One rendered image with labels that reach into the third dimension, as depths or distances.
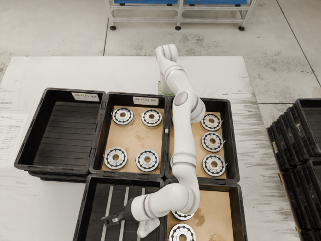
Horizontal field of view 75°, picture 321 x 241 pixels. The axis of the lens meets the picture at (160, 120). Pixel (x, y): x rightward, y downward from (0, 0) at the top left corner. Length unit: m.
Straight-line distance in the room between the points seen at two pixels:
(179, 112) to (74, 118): 0.62
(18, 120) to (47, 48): 1.60
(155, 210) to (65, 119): 0.70
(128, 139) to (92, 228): 0.39
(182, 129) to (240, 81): 0.90
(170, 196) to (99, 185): 0.47
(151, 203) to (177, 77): 0.48
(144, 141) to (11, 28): 2.68
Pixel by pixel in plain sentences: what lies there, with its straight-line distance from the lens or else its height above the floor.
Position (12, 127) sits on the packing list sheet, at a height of 0.70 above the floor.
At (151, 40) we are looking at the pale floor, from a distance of 2.72.
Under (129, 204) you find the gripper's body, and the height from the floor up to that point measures 1.04.
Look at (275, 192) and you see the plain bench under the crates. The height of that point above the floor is 0.70.
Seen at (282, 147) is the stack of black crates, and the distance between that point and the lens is 1.88.
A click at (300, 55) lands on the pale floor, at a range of 3.11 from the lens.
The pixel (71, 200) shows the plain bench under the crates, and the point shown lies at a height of 0.70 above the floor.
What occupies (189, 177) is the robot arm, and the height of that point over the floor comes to 1.16.
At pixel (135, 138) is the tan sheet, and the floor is 0.83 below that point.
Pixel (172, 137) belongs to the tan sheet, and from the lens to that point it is 1.01.
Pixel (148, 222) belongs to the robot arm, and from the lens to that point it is 0.71.
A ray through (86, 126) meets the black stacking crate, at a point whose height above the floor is 0.83.
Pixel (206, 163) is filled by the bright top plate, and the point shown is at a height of 0.86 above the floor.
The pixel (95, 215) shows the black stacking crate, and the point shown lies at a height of 0.83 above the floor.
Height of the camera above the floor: 1.75
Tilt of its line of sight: 61 degrees down
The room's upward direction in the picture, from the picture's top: 4 degrees clockwise
